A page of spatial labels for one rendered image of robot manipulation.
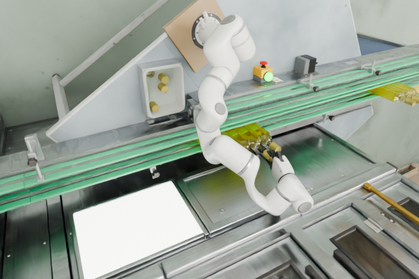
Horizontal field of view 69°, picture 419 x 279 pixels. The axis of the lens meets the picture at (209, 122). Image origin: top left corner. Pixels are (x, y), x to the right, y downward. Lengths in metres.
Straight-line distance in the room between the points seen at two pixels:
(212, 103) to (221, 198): 0.46
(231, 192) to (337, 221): 0.42
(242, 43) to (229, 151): 0.39
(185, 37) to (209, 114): 0.49
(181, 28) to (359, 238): 1.06
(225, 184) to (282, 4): 0.90
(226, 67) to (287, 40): 0.71
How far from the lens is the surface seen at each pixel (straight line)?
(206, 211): 1.21
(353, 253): 1.25
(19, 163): 1.34
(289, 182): 1.02
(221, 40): 1.02
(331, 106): 1.86
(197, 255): 1.09
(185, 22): 1.33
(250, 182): 0.99
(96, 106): 1.35
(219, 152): 0.95
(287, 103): 1.61
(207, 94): 0.96
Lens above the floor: 1.97
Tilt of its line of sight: 50 degrees down
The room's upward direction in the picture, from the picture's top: 133 degrees clockwise
